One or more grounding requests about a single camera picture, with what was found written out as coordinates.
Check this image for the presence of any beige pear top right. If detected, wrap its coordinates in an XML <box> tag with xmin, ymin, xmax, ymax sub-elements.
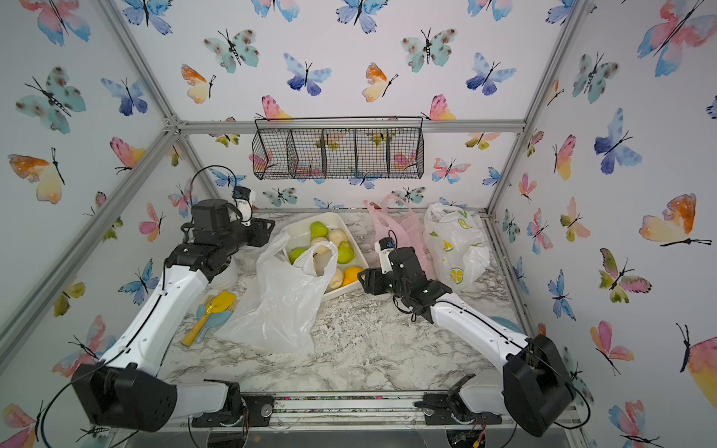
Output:
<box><xmin>327</xmin><ymin>229</ymin><xmax>348</xmax><ymax>248</ymax></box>

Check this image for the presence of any green pear top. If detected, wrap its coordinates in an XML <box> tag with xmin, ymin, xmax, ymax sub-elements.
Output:
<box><xmin>310</xmin><ymin>221</ymin><xmax>330</xmax><ymax>240</ymax></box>

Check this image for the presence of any green pear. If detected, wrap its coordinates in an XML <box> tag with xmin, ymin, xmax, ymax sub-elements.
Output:
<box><xmin>289</xmin><ymin>248</ymin><xmax>307</xmax><ymax>264</ymax></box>
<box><xmin>337</xmin><ymin>241</ymin><xmax>356</xmax><ymax>265</ymax></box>
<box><xmin>310</xmin><ymin>221</ymin><xmax>330</xmax><ymax>240</ymax></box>

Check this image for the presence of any green pear right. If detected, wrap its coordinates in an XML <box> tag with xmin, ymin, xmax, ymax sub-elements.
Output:
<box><xmin>337</xmin><ymin>241</ymin><xmax>356</xmax><ymax>265</ymax></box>

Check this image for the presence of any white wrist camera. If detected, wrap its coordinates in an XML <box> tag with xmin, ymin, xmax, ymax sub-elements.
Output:
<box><xmin>375</xmin><ymin>237</ymin><xmax>396</xmax><ymax>274</ymax></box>
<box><xmin>233</xmin><ymin>185</ymin><xmax>256</xmax><ymax>226</ymax></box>

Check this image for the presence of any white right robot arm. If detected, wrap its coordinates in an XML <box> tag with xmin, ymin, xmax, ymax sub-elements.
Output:
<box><xmin>358</xmin><ymin>238</ymin><xmax>578</xmax><ymax>437</ymax></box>

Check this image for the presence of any clear white plastic bag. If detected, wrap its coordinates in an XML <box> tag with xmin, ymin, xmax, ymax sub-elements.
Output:
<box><xmin>215</xmin><ymin>232</ymin><xmax>338</xmax><ymax>354</ymax></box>

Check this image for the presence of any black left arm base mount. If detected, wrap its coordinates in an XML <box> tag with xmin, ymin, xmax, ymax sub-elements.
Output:
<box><xmin>192</xmin><ymin>380</ymin><xmax>276</xmax><ymax>429</ymax></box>

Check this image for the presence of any light blue toy scoop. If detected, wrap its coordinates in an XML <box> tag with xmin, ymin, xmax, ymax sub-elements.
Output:
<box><xmin>194</xmin><ymin>305</ymin><xmax>233</xmax><ymax>343</ymax></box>

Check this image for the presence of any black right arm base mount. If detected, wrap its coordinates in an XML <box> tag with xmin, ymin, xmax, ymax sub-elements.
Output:
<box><xmin>414</xmin><ymin>373</ymin><xmax>506</xmax><ymax>427</ymax></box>

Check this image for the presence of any potted flower plant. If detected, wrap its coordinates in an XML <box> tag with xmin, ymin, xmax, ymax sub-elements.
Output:
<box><xmin>209</xmin><ymin>257</ymin><xmax>240</xmax><ymax>290</ymax></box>

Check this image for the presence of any black wire wall basket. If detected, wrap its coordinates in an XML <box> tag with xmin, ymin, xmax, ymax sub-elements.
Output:
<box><xmin>250</xmin><ymin>116</ymin><xmax>425</xmax><ymax>181</ymax></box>

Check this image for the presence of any green pear left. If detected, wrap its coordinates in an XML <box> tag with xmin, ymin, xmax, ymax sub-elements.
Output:
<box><xmin>289</xmin><ymin>248</ymin><xmax>307</xmax><ymax>264</ymax></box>

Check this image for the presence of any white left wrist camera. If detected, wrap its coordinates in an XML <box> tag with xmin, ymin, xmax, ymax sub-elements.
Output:
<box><xmin>233</xmin><ymin>185</ymin><xmax>256</xmax><ymax>226</ymax></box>

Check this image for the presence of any white rectangular tray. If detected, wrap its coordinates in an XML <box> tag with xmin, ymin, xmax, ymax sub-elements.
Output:
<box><xmin>283</xmin><ymin>212</ymin><xmax>369</xmax><ymax>301</ymax></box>

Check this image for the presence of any pink plastic bag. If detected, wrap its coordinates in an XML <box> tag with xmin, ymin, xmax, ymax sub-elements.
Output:
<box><xmin>363</xmin><ymin>193</ymin><xmax>435</xmax><ymax>278</ymax></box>

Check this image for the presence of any aluminium front rail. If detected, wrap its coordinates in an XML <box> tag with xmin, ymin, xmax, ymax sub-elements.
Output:
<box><xmin>105</xmin><ymin>390</ymin><xmax>584</xmax><ymax>432</ymax></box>

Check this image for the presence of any lemon print plastic bag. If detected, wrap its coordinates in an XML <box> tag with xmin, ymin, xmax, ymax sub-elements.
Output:
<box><xmin>424</xmin><ymin>203</ymin><xmax>490</xmax><ymax>291</ymax></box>

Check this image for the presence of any light blue dustpan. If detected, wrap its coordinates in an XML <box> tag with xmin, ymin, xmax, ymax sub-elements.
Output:
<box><xmin>491</xmin><ymin>317</ymin><xmax>524</xmax><ymax>334</ymax></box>

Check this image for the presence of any orange yellow pear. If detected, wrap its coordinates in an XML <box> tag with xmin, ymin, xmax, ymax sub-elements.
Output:
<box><xmin>342</xmin><ymin>266</ymin><xmax>364</xmax><ymax>287</ymax></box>

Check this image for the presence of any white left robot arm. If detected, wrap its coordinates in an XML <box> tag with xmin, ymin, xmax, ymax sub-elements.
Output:
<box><xmin>71</xmin><ymin>200</ymin><xmax>276</xmax><ymax>432</ymax></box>

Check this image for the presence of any beige pear lower right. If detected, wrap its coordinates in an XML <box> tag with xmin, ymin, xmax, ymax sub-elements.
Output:
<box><xmin>328</xmin><ymin>268</ymin><xmax>345</xmax><ymax>290</ymax></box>

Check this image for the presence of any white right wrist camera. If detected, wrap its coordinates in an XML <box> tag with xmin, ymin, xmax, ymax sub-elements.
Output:
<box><xmin>375</xmin><ymin>237</ymin><xmax>396</xmax><ymax>274</ymax></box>

